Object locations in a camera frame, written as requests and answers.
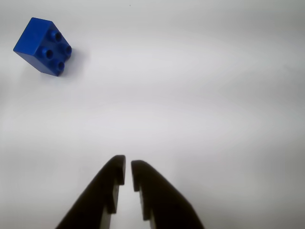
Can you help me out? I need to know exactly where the blue lego brick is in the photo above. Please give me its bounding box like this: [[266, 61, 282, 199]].
[[13, 17, 72, 77]]

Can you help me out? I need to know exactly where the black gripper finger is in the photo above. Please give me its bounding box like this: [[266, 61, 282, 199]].
[[131, 159, 205, 229], [55, 155, 126, 229]]

